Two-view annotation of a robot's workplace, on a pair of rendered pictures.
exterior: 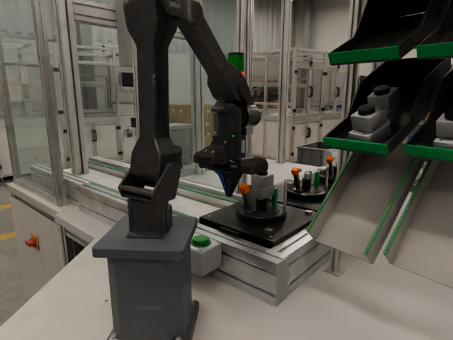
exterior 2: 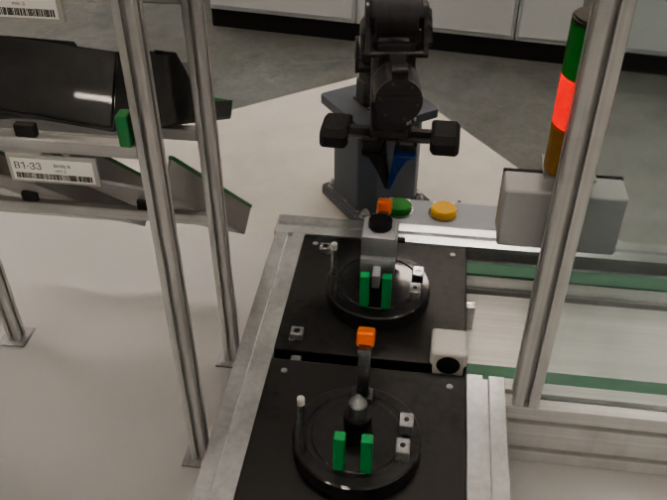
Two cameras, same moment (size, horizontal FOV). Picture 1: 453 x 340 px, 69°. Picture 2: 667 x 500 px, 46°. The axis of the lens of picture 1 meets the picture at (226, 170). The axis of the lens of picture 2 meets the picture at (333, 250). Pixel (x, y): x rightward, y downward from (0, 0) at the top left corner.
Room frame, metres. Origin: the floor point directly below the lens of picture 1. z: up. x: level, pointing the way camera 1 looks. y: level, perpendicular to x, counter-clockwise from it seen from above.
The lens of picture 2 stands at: (1.48, -0.59, 1.68)
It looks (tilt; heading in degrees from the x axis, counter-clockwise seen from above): 38 degrees down; 146
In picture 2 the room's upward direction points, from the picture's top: straight up
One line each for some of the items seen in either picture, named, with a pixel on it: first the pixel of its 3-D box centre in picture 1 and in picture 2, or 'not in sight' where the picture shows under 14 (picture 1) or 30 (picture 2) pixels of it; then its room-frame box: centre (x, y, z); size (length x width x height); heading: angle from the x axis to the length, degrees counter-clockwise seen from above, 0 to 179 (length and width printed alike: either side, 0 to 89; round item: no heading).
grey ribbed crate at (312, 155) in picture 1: (339, 160); not in sight; (2.80, -0.98, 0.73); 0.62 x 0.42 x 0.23; 49
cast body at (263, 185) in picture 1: (263, 182); (378, 246); (0.86, -0.10, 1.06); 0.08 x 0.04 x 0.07; 139
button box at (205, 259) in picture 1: (180, 245); (442, 228); (0.74, 0.11, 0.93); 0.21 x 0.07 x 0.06; 49
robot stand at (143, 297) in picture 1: (152, 281); (376, 152); (0.54, 0.13, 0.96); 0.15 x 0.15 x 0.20; 86
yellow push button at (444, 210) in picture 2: not in sight; (443, 212); (0.74, 0.11, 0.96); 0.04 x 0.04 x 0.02
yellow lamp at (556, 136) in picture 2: not in sight; (574, 146); (1.06, -0.03, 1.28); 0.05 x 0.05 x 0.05
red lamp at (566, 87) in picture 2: not in sight; (584, 99); (1.06, -0.03, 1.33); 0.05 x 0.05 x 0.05
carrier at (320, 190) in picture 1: (306, 181); (357, 421); (1.04, -0.26, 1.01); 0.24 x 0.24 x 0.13; 49
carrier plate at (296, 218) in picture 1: (260, 218); (376, 299); (0.85, -0.09, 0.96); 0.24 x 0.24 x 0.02; 49
